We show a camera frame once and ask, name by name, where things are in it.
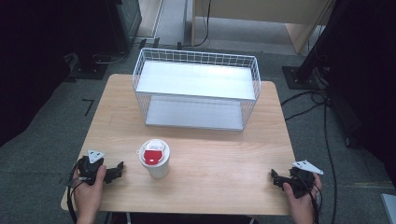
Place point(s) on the black cabinet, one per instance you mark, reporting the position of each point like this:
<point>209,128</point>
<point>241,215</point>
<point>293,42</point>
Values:
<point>123,25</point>

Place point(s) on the person's left hand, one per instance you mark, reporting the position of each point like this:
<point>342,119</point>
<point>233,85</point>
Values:
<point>88,196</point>

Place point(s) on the black stand base plate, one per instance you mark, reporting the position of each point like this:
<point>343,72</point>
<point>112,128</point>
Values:
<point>90,67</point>

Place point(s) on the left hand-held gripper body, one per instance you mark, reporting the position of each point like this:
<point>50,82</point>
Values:
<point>88,168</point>

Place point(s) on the light wooden desk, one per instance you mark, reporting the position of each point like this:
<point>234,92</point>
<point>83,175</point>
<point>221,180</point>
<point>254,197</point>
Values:
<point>264,11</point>

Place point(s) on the black metal stand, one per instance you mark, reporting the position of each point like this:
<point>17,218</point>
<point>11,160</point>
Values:
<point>314,53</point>

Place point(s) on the light wooden panel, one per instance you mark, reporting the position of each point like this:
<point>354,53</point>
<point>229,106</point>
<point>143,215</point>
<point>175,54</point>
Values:
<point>149,17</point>

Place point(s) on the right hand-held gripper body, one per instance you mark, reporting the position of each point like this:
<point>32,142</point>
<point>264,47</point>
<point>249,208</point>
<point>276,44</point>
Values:
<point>300,182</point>

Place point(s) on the person's right hand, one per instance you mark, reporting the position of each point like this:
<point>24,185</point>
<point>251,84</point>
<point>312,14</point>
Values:
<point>303,208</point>

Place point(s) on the white cup with red lid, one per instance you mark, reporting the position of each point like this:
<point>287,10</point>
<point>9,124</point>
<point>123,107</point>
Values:
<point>158,169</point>

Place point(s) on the pale grey box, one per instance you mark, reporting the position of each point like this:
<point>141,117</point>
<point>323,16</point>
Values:
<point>389,208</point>

